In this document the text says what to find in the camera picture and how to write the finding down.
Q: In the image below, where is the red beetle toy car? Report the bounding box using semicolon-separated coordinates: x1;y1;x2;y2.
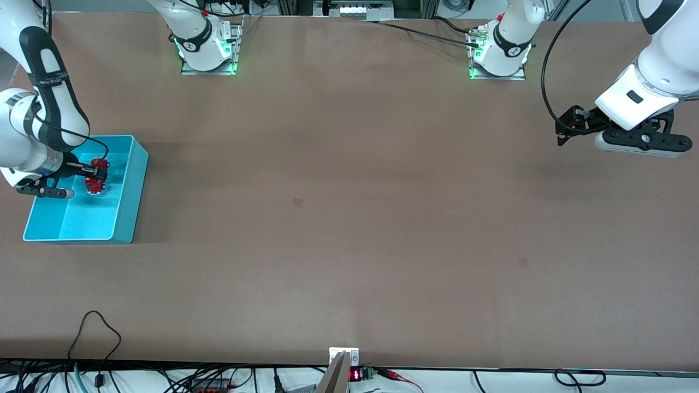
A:
85;157;110;195

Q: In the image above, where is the blue plastic box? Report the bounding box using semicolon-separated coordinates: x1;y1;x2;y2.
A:
23;135;149;244

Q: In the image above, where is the white lit device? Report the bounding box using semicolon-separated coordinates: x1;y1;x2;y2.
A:
339;3;394;17

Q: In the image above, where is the dark power strip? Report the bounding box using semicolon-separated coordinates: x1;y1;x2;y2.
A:
188;378;230;393

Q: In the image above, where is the red clip lead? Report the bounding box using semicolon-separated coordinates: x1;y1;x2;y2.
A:
377;368;424;393

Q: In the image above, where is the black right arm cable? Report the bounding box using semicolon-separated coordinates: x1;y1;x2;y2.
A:
25;96;110;164

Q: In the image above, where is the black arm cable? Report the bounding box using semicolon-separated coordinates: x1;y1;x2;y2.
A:
25;96;110;164
541;0;593;134

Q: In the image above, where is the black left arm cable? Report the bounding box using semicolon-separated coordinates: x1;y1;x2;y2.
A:
541;0;593;134

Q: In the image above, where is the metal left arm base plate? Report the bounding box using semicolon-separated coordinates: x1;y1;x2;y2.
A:
469;25;526;81

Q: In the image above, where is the short black plug cable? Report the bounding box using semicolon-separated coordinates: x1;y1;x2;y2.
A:
434;16;476;34

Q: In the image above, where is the thick black table cable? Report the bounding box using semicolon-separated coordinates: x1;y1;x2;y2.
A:
355;20;481;49

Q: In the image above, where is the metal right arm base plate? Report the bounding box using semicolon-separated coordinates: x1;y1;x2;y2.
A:
180;16;244;76

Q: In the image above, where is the thin black looped cable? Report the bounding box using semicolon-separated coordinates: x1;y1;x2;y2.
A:
67;311;122;393

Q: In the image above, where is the aluminium frame rail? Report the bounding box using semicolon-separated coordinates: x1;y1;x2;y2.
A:
276;0;437;17

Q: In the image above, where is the black coiled cable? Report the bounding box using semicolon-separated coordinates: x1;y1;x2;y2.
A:
472;370;607;393

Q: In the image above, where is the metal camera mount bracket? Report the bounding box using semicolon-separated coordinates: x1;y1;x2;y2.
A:
316;347;360;393

